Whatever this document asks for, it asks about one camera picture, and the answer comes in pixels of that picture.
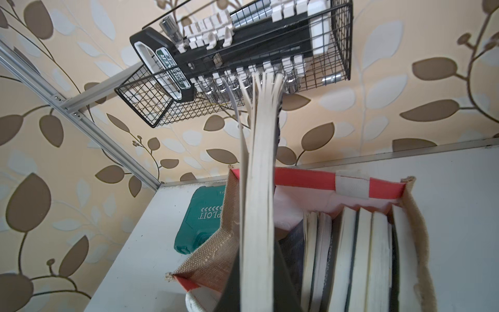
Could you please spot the burlap canvas bag red front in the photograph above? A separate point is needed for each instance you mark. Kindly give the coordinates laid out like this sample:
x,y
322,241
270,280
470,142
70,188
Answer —
x,y
210,264

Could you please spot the navy book barcode back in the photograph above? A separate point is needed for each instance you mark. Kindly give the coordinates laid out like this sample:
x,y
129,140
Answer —
x,y
298,248

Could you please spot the navy book small yellow label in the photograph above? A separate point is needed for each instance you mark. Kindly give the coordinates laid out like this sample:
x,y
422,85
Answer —
x,y
259,280

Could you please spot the black brown cover book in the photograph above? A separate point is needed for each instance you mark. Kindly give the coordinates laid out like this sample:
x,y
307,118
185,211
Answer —
x,y
339,261

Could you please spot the black wolf cover book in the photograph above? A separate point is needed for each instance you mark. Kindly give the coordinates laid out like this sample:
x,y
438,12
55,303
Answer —
x,y
356,299

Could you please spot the yellow cartoon book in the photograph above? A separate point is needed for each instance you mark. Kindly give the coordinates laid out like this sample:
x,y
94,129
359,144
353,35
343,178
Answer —
x,y
379,272

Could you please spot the blue book yellow label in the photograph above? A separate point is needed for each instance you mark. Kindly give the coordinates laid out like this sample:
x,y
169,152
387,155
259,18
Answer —
x,y
405,284

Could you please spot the green plastic tool case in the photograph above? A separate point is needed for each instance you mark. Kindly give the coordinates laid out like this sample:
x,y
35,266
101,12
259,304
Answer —
x,y
201,220

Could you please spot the black socket wrench set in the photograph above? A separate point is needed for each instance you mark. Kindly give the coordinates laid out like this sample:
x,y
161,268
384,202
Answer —
x,y
264,35

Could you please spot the black wire basket back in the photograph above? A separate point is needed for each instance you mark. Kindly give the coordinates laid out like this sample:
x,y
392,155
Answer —
x,y
143,96

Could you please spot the aluminium frame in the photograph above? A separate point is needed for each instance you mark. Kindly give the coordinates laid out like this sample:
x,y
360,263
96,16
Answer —
x,y
49,95

